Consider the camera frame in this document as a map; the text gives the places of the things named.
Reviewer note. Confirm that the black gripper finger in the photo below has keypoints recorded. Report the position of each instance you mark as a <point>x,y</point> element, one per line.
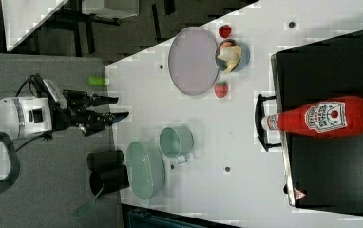
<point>102,100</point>
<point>112,118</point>

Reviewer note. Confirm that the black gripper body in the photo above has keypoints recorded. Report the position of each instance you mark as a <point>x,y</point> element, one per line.
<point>77,114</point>

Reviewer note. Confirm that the red ketchup bottle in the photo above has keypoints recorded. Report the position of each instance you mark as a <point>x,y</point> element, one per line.
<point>332,118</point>

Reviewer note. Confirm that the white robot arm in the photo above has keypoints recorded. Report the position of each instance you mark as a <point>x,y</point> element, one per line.
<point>33,117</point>

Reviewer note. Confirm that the green marker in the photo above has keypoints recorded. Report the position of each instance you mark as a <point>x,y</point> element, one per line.
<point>98,81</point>

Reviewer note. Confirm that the black cup upper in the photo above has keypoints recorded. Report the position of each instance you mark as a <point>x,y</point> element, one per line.
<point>104,160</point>

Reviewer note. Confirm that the black cup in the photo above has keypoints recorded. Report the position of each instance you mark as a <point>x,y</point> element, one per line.
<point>109,181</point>
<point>104,160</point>

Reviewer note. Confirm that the green oval bowl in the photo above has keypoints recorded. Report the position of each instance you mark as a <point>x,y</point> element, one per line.
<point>145,168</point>

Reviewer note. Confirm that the black cup lower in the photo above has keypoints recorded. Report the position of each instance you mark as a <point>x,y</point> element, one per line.
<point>109,181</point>

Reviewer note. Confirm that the green mug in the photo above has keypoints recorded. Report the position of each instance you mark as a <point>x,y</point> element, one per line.
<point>176,142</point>

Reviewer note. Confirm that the green spatula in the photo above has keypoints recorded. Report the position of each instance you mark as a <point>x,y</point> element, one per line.
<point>87,207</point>

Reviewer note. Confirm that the lilac round plate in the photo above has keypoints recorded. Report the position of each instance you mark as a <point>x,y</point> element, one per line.
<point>191,61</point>

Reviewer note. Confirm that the red strawberry lower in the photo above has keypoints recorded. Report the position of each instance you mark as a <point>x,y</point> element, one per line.
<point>221,89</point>

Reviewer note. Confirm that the red strawberry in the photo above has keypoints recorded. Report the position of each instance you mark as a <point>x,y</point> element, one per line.
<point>221,89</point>
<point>225,31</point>

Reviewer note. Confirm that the blue bowl with food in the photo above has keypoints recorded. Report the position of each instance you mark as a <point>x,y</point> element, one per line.
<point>232,56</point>

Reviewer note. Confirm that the red strawberry upper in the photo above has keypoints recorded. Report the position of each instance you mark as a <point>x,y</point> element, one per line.
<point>225,31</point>

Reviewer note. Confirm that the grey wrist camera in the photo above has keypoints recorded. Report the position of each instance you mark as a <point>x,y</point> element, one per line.
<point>56,93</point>

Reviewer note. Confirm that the black oven door handle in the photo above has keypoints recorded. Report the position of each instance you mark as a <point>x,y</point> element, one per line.
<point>259,115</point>

